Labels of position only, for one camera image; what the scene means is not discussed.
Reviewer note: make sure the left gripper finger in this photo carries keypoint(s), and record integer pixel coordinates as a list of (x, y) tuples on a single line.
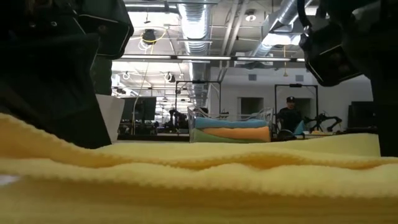
[(46, 93)]

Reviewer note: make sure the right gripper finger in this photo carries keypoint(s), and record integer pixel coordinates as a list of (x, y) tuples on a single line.
[(387, 118)]

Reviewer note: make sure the orange microfiber towel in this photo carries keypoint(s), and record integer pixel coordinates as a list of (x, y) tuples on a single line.
[(242, 133)]

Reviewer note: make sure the blue microfiber towel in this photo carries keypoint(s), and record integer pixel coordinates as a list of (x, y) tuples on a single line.
[(227, 123)]

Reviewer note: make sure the green microfiber towel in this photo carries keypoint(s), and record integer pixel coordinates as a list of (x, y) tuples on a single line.
[(202, 137)]

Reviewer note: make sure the yellow microfiber towel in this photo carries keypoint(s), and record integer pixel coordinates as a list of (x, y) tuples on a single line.
[(186, 186)]

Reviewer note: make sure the black background robot arm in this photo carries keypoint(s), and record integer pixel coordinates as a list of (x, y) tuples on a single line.
[(323, 119)]

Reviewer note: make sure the black cabinet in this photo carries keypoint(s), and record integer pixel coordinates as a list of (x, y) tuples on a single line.
[(362, 113)]

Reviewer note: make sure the green cactus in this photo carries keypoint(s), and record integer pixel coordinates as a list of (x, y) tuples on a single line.
[(104, 77)]

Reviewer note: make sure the white hexagonal pot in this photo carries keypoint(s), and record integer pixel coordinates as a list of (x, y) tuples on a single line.
[(113, 115)]

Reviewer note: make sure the person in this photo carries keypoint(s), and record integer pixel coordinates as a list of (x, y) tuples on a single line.
[(289, 116)]

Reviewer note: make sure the black background screen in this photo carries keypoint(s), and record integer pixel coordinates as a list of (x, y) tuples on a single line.
[(146, 109)]

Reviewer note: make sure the clear plastic bin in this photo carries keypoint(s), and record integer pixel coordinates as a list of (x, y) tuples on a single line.
[(191, 121)]

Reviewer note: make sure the overhead light bar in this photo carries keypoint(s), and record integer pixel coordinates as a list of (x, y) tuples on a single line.
[(202, 58)]

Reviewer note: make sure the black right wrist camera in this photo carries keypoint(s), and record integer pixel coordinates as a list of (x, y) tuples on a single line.
[(329, 56)]

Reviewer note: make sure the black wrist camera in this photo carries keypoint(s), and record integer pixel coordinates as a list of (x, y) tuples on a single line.
[(329, 56), (109, 28)]

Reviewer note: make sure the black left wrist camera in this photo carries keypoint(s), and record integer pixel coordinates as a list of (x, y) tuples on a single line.
[(109, 28)]

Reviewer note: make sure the black rig frame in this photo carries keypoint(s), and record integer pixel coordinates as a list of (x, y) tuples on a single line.
[(199, 82), (295, 85)]

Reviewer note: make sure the black ceiling dome camera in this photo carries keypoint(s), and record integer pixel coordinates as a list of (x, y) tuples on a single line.
[(149, 35)]

